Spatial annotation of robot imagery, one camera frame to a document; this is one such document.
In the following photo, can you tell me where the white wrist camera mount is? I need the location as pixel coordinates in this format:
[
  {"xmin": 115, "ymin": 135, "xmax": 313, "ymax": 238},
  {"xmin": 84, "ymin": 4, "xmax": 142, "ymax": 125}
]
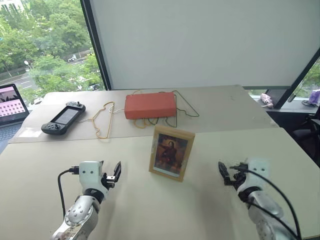
[
  {"xmin": 78, "ymin": 160, "xmax": 111, "ymax": 200},
  {"xmin": 239, "ymin": 157, "xmax": 273, "ymax": 199}
]

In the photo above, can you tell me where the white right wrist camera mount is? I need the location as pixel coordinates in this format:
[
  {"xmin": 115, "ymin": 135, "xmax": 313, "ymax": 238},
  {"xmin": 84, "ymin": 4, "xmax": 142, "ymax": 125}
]
[{"xmin": 239, "ymin": 157, "xmax": 273, "ymax": 199}]

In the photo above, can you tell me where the open laptop computer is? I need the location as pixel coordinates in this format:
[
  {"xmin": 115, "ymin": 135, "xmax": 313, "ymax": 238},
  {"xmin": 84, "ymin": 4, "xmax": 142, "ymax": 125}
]
[{"xmin": 0, "ymin": 83, "xmax": 31, "ymax": 149}]

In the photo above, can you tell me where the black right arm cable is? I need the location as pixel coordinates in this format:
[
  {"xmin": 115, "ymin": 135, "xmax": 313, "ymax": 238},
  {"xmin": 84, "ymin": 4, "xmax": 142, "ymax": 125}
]
[{"xmin": 229, "ymin": 162, "xmax": 303, "ymax": 239}]

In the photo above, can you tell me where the orange wire clothes hanger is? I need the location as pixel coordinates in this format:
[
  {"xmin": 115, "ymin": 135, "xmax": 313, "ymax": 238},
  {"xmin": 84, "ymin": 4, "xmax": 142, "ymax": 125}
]
[{"xmin": 86, "ymin": 100, "xmax": 126, "ymax": 140}]

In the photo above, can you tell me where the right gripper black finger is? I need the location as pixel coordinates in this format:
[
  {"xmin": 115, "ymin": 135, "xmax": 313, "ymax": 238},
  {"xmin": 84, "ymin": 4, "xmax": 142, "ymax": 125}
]
[{"xmin": 218, "ymin": 161, "xmax": 231, "ymax": 180}]

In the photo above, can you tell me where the purple bag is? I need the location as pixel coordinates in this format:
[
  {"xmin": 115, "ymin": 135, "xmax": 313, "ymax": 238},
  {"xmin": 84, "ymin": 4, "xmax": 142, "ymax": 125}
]
[{"xmin": 308, "ymin": 88, "xmax": 320, "ymax": 105}]

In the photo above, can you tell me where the pink folded umbrella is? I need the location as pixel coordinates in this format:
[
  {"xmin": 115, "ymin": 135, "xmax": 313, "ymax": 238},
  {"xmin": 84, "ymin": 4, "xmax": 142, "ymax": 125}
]
[{"xmin": 259, "ymin": 92, "xmax": 274, "ymax": 109}]

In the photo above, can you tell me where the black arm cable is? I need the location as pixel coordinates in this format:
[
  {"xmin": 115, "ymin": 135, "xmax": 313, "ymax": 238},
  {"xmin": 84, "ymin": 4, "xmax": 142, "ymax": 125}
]
[
  {"xmin": 57, "ymin": 165, "xmax": 81, "ymax": 219},
  {"xmin": 229, "ymin": 162, "xmax": 303, "ymax": 239}
]

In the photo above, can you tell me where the black window frame post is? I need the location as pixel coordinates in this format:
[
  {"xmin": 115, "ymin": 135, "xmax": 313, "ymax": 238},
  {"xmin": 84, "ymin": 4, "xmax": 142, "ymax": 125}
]
[{"xmin": 79, "ymin": 0, "xmax": 112, "ymax": 91}]

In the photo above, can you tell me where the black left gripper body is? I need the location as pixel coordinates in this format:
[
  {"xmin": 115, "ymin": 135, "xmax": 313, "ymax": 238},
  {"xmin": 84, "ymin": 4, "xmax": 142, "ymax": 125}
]
[{"xmin": 100, "ymin": 174, "xmax": 119, "ymax": 191}]

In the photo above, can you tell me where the green wire clothes hanger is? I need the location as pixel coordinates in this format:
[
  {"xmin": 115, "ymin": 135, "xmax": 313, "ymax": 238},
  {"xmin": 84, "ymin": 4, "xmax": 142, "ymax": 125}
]
[{"xmin": 146, "ymin": 89, "xmax": 200, "ymax": 129}]

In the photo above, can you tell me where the wooden picture frame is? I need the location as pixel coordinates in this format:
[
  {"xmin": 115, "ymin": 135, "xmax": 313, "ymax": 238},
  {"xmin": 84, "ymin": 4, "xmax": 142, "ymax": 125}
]
[{"xmin": 148, "ymin": 124, "xmax": 196, "ymax": 183}]

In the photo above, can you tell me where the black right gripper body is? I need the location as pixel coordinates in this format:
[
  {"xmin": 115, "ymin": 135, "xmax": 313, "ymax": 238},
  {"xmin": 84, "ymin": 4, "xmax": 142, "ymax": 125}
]
[{"xmin": 223, "ymin": 171, "xmax": 248, "ymax": 193}]

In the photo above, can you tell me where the black office chair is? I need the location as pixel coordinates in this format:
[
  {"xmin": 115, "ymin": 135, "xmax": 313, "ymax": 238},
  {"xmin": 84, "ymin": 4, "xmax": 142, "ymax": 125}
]
[{"xmin": 290, "ymin": 113, "xmax": 320, "ymax": 161}]

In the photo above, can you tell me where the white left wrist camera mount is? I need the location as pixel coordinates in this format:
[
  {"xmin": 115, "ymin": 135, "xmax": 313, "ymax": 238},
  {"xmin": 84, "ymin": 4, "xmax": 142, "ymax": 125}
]
[{"xmin": 78, "ymin": 160, "xmax": 111, "ymax": 200}]

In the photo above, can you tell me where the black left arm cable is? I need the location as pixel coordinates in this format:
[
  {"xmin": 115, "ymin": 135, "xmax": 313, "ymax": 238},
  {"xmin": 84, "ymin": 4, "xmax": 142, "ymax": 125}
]
[{"xmin": 57, "ymin": 165, "xmax": 81, "ymax": 219}]

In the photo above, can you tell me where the orange rectangular box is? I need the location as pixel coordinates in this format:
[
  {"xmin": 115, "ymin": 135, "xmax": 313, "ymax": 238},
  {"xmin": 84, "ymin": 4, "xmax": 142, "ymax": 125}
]
[{"xmin": 124, "ymin": 91, "xmax": 177, "ymax": 121}]

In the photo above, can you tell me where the large white board panel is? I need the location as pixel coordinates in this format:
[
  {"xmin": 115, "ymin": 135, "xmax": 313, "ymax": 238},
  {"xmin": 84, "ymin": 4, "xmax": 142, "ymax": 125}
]
[{"xmin": 88, "ymin": 0, "xmax": 320, "ymax": 90}]

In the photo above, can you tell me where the black handheld game console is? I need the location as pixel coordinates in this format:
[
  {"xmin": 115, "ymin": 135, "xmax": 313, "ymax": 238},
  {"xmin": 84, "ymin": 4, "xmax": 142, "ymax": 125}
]
[{"xmin": 40, "ymin": 100, "xmax": 87, "ymax": 136}]

